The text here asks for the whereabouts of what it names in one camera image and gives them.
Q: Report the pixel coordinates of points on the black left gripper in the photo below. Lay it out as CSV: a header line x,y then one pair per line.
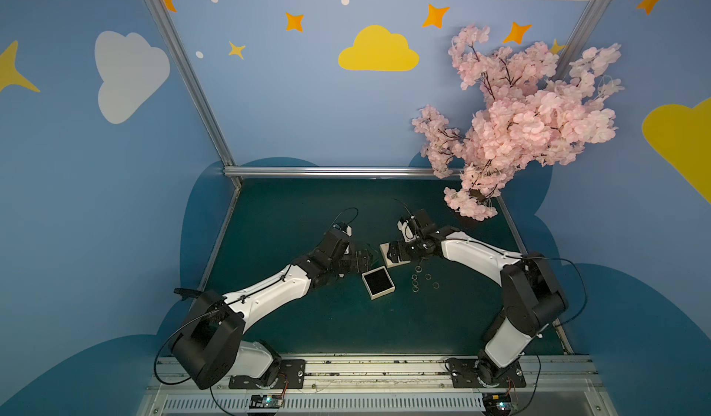
x,y
352,259

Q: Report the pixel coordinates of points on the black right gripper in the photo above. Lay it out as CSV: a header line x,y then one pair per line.
x,y
403,250

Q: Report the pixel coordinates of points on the cream flower box base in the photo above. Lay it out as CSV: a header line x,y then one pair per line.
x,y
378,282

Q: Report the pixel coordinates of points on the cream flower print box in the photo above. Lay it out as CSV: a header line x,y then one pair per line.
x,y
394,254

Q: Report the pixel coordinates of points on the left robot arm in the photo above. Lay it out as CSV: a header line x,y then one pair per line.
x,y
209,342

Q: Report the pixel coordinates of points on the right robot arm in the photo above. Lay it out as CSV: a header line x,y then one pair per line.
x,y
532,297

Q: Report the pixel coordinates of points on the left green circuit board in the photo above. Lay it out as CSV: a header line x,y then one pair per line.
x,y
266,402

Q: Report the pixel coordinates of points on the green circuit board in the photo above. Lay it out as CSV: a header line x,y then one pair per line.
x,y
266,402
497,405

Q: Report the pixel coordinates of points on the pink cherry blossom tree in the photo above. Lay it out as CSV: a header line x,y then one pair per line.
x,y
529,116

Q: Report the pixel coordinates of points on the right green circuit board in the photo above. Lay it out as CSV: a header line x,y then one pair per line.
x,y
497,405

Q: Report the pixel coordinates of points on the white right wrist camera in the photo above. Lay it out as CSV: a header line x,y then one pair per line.
x,y
406,231

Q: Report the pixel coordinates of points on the aluminium back frame rail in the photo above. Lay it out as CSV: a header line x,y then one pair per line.
x,y
328,172

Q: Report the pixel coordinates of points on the front aluminium rail base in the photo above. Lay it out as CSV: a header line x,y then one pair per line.
x,y
397,384

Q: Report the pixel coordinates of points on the aluminium right frame post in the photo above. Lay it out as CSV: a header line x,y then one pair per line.
x,y
582,31

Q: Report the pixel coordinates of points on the aluminium frame post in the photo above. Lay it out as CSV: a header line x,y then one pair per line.
x,y
168,32
582,31

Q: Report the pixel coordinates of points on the aluminium left frame post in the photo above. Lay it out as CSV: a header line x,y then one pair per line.
x,y
168,32

